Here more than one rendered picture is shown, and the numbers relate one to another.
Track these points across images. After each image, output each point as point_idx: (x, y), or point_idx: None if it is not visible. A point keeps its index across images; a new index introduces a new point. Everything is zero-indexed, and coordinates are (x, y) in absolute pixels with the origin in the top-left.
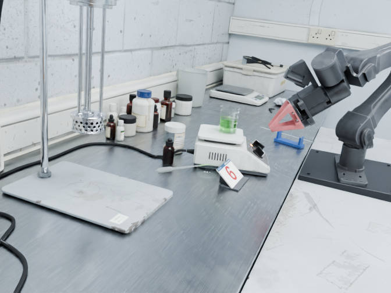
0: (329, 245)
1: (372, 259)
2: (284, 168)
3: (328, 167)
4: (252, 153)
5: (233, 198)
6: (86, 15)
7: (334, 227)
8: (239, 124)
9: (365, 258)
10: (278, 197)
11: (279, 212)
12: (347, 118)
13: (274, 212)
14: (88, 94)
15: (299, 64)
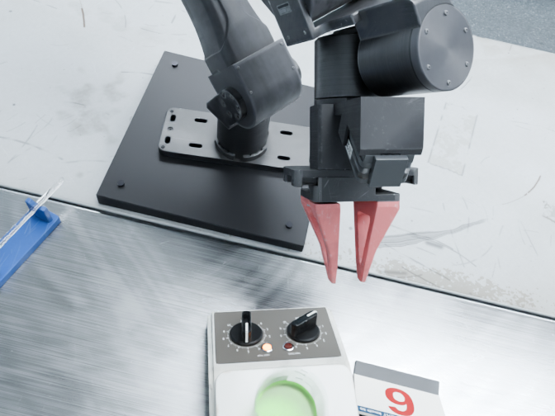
0: (543, 234)
1: (545, 188)
2: (244, 273)
3: (230, 178)
4: (337, 343)
5: (479, 390)
6: None
7: (481, 218)
8: None
9: (548, 196)
10: (421, 297)
11: (481, 300)
12: (258, 83)
13: (490, 309)
14: None
15: (424, 119)
